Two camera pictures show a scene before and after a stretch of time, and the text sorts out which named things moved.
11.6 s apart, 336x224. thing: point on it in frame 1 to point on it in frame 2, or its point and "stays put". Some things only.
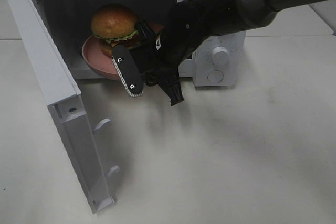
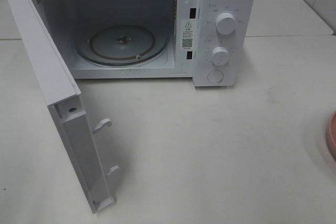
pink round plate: [101, 62] to [331, 135]
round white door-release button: [215, 76] stays put
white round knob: [220, 55] stays put
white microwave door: [64, 99] stays put
